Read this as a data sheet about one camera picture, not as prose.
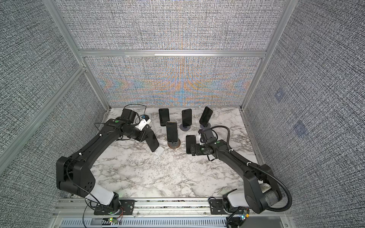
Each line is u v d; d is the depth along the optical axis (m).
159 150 0.94
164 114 1.01
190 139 1.01
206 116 1.09
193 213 0.73
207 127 1.08
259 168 0.44
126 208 0.73
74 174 0.42
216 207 0.73
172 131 0.92
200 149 0.76
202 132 0.71
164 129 1.06
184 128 1.06
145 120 0.76
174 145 0.97
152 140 1.04
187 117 0.98
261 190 0.42
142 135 0.73
